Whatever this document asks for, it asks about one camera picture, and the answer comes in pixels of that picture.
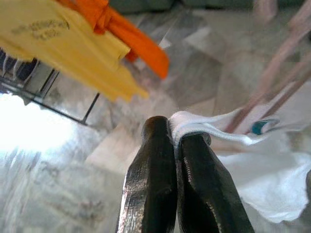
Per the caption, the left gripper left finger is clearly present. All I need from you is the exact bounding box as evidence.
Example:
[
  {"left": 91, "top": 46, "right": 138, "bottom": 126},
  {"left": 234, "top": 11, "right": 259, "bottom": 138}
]
[{"left": 116, "top": 116, "right": 177, "bottom": 233}]

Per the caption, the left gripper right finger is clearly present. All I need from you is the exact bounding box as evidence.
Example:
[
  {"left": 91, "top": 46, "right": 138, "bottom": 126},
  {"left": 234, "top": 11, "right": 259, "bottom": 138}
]
[{"left": 176, "top": 134, "right": 256, "bottom": 233}]

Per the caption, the white shirt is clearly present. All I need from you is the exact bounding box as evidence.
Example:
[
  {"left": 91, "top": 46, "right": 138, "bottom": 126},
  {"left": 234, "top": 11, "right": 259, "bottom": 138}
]
[{"left": 167, "top": 80, "right": 311, "bottom": 224}]

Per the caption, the pink plastic hanger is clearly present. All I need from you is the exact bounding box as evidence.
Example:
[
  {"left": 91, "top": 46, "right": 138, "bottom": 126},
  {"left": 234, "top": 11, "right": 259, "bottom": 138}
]
[{"left": 225, "top": 0, "right": 311, "bottom": 135}]

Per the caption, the black metal drying rack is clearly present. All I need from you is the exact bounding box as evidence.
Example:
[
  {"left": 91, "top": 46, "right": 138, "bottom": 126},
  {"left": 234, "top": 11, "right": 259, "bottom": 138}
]
[{"left": 0, "top": 48, "right": 102, "bottom": 126}]

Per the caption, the orange t-shirt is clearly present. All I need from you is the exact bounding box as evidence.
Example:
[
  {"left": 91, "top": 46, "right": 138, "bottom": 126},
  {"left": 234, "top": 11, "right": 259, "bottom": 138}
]
[{"left": 57, "top": 0, "right": 170, "bottom": 79}]

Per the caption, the yellow shirt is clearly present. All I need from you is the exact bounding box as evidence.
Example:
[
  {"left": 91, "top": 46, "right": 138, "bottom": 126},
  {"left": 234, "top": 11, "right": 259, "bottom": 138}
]
[{"left": 0, "top": 0, "right": 149, "bottom": 102}]

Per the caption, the dark green sofa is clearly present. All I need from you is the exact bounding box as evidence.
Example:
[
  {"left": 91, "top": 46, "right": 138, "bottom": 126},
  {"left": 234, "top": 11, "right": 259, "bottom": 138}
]
[{"left": 109, "top": 0, "right": 256, "bottom": 13}]

